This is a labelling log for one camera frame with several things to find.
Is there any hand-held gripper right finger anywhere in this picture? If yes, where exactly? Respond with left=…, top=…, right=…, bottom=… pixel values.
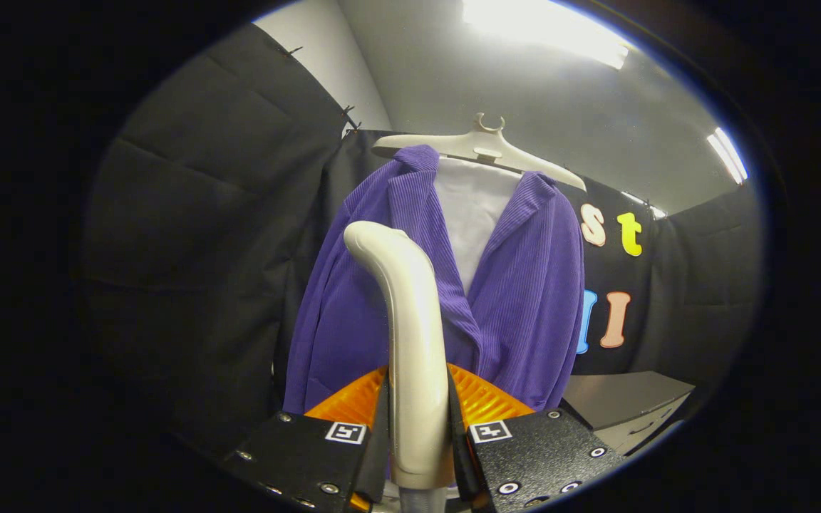
left=446, top=363, right=626, bottom=512

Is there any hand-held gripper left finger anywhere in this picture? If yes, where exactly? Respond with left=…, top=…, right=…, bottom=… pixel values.
left=222, top=366, right=391, bottom=513

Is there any purple corduroy jacket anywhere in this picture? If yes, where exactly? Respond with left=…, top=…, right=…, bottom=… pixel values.
left=282, top=145, right=586, bottom=415

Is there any white garment steamer handle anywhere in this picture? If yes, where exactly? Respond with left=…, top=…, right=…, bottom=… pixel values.
left=344, top=221, right=455, bottom=491

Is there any cream plastic clothes hanger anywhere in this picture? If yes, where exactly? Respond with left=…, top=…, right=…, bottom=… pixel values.
left=371, top=113, right=587, bottom=192

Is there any grey drawer cabinet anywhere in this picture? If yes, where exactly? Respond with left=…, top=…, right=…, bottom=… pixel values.
left=560, top=370, right=696, bottom=457

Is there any long ceiling light strip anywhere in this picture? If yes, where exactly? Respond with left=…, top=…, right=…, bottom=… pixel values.
left=621, top=190, right=668, bottom=220

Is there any rectangular ceiling light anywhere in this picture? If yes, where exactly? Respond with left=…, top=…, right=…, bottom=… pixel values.
left=706, top=127, right=749, bottom=186

